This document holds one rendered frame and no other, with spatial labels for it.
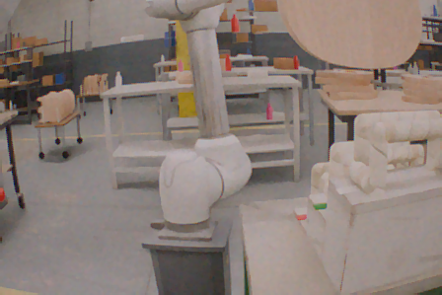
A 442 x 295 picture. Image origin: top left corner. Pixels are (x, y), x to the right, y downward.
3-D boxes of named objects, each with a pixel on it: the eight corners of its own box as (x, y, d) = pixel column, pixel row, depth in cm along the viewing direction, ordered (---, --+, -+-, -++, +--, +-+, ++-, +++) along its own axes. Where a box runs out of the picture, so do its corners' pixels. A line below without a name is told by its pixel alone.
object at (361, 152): (355, 184, 73) (357, 125, 72) (349, 179, 76) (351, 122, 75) (371, 182, 73) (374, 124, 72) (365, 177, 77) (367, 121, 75)
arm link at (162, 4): (174, -18, 147) (200, -16, 158) (136, -10, 157) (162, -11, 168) (174, 19, 149) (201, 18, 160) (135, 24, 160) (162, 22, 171)
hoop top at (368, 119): (357, 135, 72) (356, 116, 71) (352, 131, 75) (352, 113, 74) (444, 129, 73) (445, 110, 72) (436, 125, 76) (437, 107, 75)
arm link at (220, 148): (189, 202, 176) (226, 186, 193) (226, 205, 166) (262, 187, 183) (161, -9, 167) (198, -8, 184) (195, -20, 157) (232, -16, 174)
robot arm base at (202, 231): (157, 220, 175) (155, 206, 174) (218, 222, 172) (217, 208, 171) (146, 238, 158) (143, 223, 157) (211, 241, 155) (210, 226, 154)
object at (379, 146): (370, 199, 65) (374, 136, 63) (364, 192, 68) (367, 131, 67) (387, 195, 65) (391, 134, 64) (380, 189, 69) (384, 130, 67)
